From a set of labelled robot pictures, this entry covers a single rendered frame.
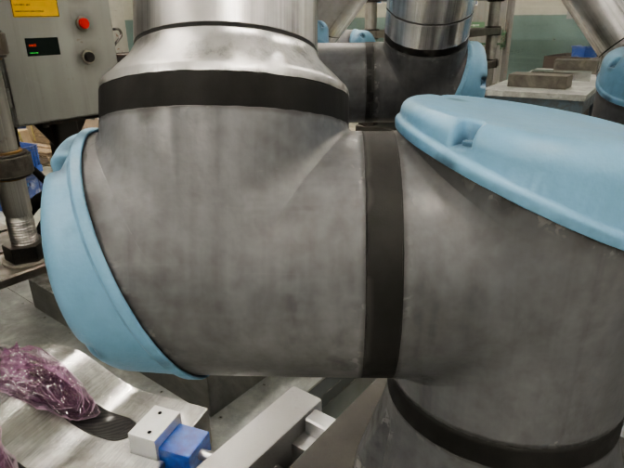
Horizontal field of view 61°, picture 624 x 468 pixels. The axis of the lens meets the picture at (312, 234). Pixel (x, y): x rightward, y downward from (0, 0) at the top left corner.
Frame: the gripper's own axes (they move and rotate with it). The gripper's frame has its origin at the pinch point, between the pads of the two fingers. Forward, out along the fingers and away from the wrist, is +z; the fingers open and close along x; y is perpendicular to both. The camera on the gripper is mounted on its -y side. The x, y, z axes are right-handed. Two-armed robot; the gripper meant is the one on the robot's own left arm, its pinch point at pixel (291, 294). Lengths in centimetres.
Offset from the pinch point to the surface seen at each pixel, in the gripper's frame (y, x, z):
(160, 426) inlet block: 1.9, -22.9, 6.7
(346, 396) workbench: -5.3, 18.7, 31.4
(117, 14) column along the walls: -736, 369, -42
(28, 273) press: -75, -11, 17
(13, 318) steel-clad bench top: -52, -22, 15
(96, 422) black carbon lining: -7.6, -26.3, 9.7
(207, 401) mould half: -3.6, -12.9, 12.4
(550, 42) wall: -199, 608, -4
